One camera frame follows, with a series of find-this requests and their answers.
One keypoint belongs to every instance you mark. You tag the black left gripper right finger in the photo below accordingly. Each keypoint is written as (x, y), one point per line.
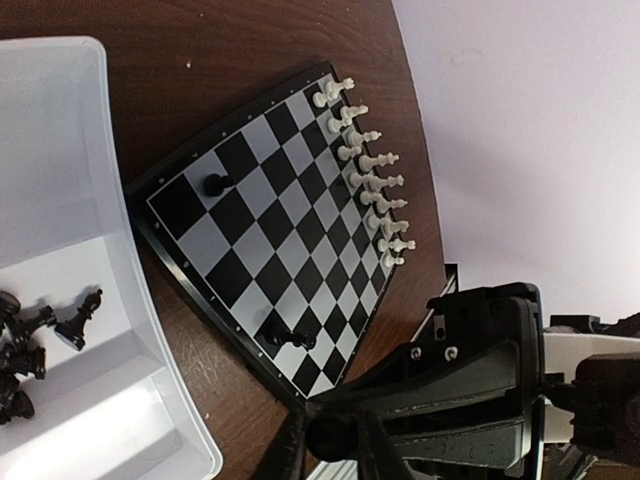
(377, 458)

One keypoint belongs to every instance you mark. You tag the white compartment tray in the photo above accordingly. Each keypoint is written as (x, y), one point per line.
(119, 408)

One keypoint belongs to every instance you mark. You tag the white bishop far side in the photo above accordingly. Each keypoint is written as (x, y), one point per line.
(355, 142)

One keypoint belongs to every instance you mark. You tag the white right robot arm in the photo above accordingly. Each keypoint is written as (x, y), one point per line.
(590, 390)

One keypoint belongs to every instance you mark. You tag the black pieces pile in tray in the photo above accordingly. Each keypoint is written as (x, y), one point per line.
(18, 358)

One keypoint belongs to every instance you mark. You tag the black and grey chessboard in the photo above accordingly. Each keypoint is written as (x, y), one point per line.
(287, 243)

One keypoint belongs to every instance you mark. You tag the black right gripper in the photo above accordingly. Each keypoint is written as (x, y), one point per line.
(468, 397)

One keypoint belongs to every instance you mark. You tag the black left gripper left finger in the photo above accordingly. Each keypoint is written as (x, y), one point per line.
(285, 457)

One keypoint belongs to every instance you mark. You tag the white knight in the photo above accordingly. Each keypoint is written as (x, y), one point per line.
(388, 226)
(347, 115)

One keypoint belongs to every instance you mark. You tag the black pawn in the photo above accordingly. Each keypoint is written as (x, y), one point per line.
(214, 185)

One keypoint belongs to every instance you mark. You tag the white bishop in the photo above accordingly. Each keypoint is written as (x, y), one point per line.
(355, 142)
(381, 204)

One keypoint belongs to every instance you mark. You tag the white king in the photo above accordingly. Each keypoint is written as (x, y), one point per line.
(367, 163)

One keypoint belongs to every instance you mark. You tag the white knight near side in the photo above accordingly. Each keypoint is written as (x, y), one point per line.
(388, 226)

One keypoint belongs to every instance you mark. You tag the black bishop in tray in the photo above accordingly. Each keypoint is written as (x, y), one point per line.
(71, 331)

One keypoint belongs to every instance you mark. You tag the black king piece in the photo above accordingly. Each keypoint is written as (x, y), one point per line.
(279, 334)

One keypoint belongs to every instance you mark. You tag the white bishop near side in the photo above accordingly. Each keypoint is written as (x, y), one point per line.
(381, 204)

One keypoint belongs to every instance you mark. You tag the right aluminium frame post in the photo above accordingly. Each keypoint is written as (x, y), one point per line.
(427, 327)

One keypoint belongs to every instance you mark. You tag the white rook far corner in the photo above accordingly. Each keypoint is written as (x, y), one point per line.
(332, 91)

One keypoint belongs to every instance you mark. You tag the white queen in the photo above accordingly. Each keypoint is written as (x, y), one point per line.
(375, 183)

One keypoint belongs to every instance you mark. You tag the white pawn eight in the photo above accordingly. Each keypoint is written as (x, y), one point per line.
(389, 261)

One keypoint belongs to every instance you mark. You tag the white knight far side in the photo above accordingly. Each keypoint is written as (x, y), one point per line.
(347, 115)

